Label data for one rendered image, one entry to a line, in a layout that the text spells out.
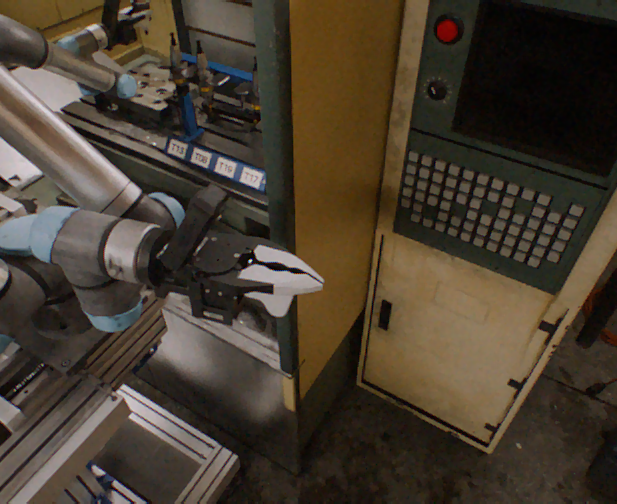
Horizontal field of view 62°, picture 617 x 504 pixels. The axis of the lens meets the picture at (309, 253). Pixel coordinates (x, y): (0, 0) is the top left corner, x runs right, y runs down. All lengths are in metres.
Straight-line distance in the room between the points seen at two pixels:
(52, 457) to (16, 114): 0.63
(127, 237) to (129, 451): 1.49
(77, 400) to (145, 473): 0.90
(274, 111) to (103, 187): 0.28
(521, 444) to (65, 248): 2.00
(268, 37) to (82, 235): 0.37
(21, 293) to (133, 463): 1.17
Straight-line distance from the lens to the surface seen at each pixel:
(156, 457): 2.02
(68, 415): 1.14
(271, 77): 0.81
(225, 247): 0.60
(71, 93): 2.90
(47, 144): 0.79
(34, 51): 1.57
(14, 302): 0.96
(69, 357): 1.11
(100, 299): 0.73
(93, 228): 0.66
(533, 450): 2.36
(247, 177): 1.78
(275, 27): 0.78
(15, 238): 1.02
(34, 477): 1.12
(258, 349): 1.46
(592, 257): 1.35
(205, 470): 1.96
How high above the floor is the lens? 2.01
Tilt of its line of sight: 46 degrees down
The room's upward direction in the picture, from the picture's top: straight up
